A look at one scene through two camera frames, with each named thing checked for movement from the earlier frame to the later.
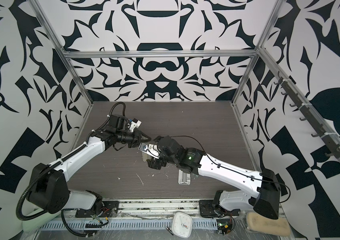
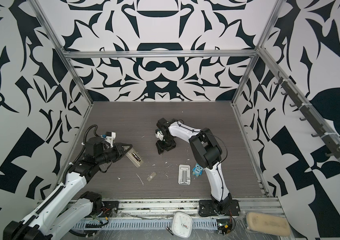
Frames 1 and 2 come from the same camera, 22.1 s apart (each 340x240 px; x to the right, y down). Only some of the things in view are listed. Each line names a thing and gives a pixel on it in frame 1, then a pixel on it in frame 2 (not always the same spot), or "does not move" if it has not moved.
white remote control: [145, 156] -> [135, 157]
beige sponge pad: [257, 222] does not move
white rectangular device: [184, 178] does not move
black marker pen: [169, 230] does not move
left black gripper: [137, 138] -> [119, 151]
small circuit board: [224, 225] does not move
